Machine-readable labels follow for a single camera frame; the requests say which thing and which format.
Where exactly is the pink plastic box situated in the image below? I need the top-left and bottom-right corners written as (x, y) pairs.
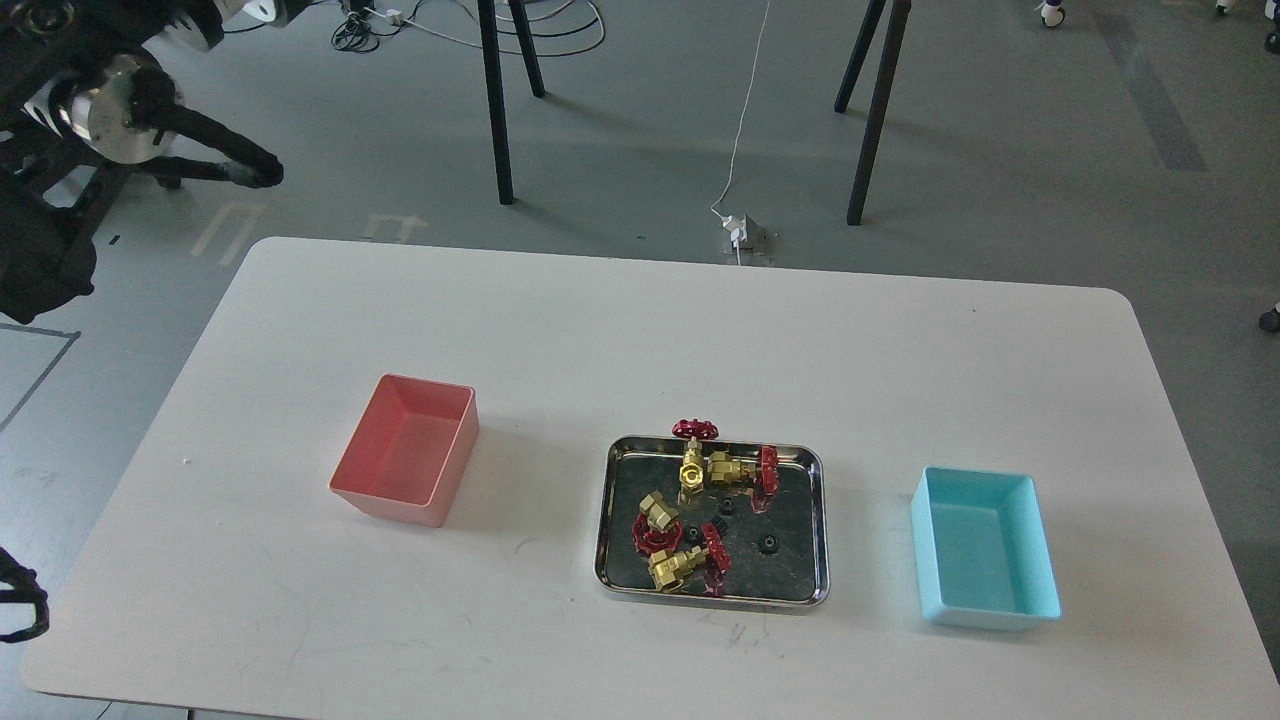
top-left (329, 374), bottom-right (480, 528)

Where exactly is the black cable bundle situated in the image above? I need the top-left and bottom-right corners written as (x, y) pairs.
top-left (332, 0), bottom-right (605, 56)

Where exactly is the black table leg left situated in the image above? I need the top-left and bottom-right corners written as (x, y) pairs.
top-left (476, 0), bottom-right (545, 206)

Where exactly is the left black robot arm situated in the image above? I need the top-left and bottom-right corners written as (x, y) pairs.
top-left (1, 1), bottom-right (284, 324)

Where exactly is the brass valve red handwheel bottom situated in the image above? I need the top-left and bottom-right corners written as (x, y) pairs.
top-left (648, 521), bottom-right (732, 596)

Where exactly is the brass valve red handwheel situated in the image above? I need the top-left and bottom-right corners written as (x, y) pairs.
top-left (707, 445), bottom-right (780, 498)
top-left (648, 521), bottom-right (732, 596)
top-left (632, 489), bottom-right (684, 556)
top-left (672, 418), bottom-right (719, 506)

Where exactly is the stainless steel tray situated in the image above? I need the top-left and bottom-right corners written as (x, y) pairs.
top-left (594, 436), bottom-right (829, 611)

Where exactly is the brass valve red handwheel top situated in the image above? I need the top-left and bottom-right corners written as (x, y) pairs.
top-left (672, 418), bottom-right (719, 506)

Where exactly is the white cable on floor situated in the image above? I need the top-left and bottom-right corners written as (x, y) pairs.
top-left (710, 0), bottom-right (773, 223)

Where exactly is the black table leg right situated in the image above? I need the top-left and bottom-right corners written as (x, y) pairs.
top-left (833, 1), bottom-right (913, 225)

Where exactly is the white power adapter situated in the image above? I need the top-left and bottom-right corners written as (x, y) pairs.
top-left (722, 215), bottom-right (774, 265)

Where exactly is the black table leg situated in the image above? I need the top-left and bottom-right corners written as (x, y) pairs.
top-left (833, 1), bottom-right (913, 225)
top-left (476, 0), bottom-right (545, 206)

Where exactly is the light blue plastic box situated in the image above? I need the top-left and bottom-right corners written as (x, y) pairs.
top-left (910, 466), bottom-right (1062, 632)

